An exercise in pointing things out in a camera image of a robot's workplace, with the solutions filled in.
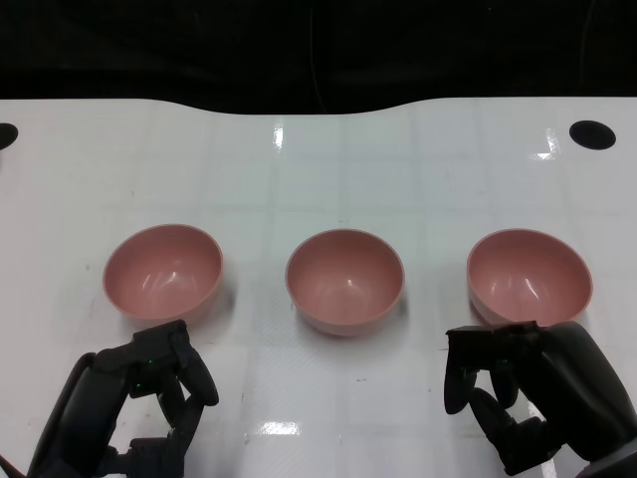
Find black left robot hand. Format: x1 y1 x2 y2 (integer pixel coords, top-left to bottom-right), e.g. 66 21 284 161
27 320 220 478

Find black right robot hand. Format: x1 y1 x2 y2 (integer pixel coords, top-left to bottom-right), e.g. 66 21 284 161
444 321 637 478

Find pink plastic bowl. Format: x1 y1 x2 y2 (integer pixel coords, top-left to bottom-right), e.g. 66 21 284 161
103 223 224 333
284 227 406 339
466 227 594 330

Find black backdrop cloth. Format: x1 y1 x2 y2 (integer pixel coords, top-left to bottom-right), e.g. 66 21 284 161
0 0 637 116

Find thin dark red cable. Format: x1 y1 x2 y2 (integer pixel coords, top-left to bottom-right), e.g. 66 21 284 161
0 453 25 478

